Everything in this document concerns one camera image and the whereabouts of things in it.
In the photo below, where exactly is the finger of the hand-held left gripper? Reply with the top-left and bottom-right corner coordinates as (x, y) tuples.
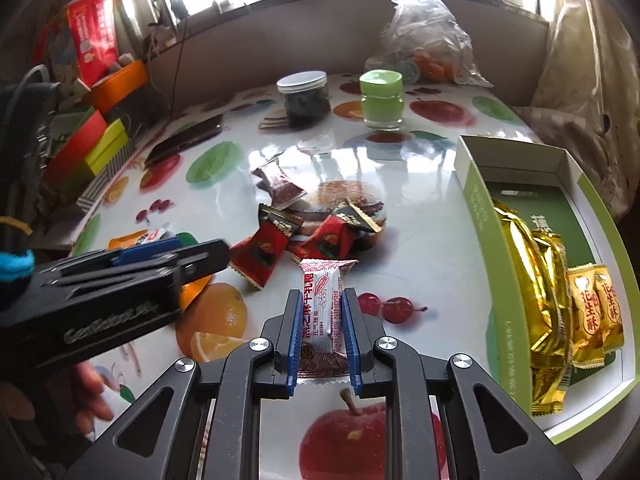
(35, 236), (185, 281)
(52, 239), (232, 293)

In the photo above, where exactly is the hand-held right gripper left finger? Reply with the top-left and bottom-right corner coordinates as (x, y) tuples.
(60, 287), (303, 480)

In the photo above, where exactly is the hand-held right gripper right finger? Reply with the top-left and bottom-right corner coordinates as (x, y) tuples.
(340, 287), (583, 480)

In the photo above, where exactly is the orange and silver snack pouch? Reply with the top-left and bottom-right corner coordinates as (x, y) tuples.
(107, 227), (213, 313)

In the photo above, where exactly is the white and red candy packet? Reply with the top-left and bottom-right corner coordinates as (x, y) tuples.
(295, 257), (360, 386)

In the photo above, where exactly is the green and white cardboard box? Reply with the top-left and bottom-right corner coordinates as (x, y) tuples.
(455, 134), (640, 446)

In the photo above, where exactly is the long gold snack bar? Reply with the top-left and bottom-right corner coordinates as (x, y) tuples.
(527, 230), (573, 388)
(492, 200), (551, 417)

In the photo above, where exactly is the gold peanut crisp packet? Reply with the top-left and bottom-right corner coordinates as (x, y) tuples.
(592, 263), (626, 353)
(565, 266), (608, 368)

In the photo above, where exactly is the person's left hand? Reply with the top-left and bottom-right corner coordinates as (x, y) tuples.
(70, 360), (117, 443)

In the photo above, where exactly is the black candy packet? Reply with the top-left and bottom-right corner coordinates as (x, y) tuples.
(332, 199), (385, 235)
(257, 204), (304, 237)

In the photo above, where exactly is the dark red candy packet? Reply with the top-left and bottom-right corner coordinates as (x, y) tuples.
(250, 157), (308, 211)

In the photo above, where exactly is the yellow-green box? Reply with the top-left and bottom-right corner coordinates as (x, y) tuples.
(84, 119), (128, 178)

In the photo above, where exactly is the dark smartphone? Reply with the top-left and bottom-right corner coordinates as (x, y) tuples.
(144, 114), (224, 168)

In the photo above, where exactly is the red textured box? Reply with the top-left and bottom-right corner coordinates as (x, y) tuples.
(45, 110), (108, 186)

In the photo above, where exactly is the white and green tray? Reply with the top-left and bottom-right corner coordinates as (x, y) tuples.
(50, 107), (96, 143)

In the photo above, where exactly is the orange box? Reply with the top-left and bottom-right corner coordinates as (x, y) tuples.
(90, 60), (151, 113)

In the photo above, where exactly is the clear jar with dark contents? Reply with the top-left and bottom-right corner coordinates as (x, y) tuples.
(276, 71), (332, 128)

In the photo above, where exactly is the red printed bag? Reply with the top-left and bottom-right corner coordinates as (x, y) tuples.
(65, 0), (121, 88)

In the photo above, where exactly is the green lidded glass jar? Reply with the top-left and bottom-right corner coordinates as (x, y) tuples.
(358, 70), (405, 128)

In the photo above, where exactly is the clear plastic bag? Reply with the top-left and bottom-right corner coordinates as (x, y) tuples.
(364, 0), (493, 88)

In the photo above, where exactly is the beige curtain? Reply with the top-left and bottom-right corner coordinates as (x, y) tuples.
(515, 0), (640, 221)

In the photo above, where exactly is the blue cable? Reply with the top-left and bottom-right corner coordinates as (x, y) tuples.
(0, 249), (37, 308)

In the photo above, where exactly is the black cable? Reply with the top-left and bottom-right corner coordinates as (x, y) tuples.
(167, 10), (193, 123)

